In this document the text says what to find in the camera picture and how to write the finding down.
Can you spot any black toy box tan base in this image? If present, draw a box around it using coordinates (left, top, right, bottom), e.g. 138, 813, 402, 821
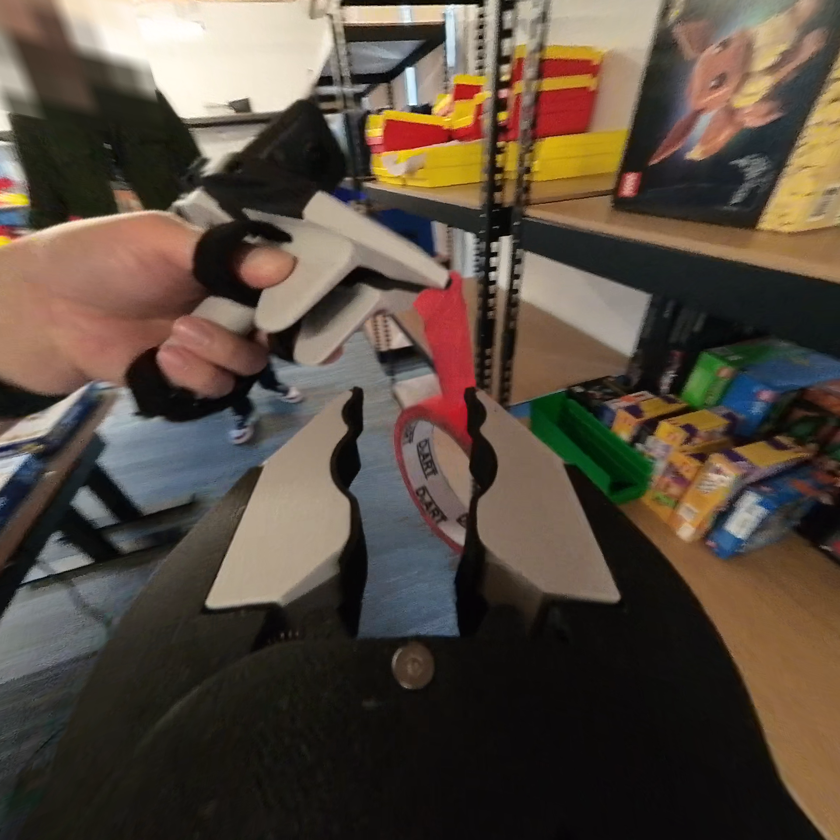
612, 0, 840, 234

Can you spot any orange tape roll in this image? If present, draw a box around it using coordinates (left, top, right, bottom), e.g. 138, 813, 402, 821
392, 271, 483, 557

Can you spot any row of colourful toy boxes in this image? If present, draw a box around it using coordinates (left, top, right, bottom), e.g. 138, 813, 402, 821
571, 298, 840, 562

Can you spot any blue flat toy box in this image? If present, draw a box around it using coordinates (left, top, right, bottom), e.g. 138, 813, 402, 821
0, 384, 99, 460
0, 453, 47, 526

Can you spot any desk with black legs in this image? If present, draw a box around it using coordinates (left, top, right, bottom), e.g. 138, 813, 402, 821
0, 394, 198, 614

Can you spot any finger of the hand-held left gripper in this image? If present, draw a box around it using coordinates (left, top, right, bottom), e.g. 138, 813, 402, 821
302, 192, 454, 291
244, 209, 422, 366

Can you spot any red and yellow storage bin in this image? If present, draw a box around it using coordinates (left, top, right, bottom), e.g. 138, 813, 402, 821
381, 108, 454, 152
512, 46, 605, 139

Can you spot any person's left hand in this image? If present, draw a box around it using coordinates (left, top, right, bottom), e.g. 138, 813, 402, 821
0, 209, 299, 398

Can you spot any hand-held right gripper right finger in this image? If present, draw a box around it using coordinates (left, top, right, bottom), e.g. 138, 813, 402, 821
454, 386, 622, 636

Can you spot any black metal shelf rack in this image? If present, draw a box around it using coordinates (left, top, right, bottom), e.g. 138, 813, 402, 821
476, 0, 840, 840
315, 0, 631, 408

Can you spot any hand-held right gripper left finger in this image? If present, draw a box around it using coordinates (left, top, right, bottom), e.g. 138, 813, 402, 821
204, 386, 367, 636

